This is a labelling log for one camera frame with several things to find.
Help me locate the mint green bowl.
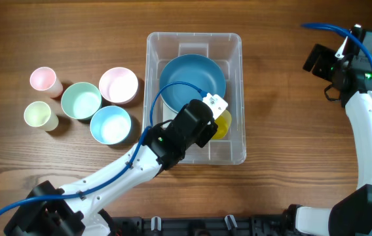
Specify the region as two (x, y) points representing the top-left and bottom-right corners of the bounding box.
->
(61, 82), (102, 120)

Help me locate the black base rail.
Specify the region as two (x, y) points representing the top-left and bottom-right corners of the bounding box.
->
(113, 215), (301, 236)

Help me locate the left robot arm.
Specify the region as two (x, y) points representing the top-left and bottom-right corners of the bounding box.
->
(4, 98), (228, 235)

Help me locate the yellow cup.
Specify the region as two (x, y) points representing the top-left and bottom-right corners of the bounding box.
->
(212, 110), (232, 140)

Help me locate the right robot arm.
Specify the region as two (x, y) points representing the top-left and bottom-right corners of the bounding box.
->
(283, 43), (372, 235)

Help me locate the light blue bowl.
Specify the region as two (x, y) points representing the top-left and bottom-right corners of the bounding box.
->
(90, 106), (132, 146)

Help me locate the dark blue plate front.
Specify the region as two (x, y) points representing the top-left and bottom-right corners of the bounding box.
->
(159, 54), (226, 113)

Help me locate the pink cup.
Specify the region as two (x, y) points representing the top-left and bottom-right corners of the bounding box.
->
(29, 67), (64, 98)

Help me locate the left blue cable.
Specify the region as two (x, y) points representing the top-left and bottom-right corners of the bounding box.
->
(0, 81), (209, 236)

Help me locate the pale green cup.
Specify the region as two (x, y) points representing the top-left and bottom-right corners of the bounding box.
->
(24, 101), (59, 132)

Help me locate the pink bowl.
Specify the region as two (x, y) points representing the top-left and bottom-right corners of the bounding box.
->
(99, 67), (139, 104)

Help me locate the clear plastic storage container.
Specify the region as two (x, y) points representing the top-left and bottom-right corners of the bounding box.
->
(142, 32), (246, 165)

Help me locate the white label in container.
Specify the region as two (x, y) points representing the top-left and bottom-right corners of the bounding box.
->
(162, 102), (177, 122)

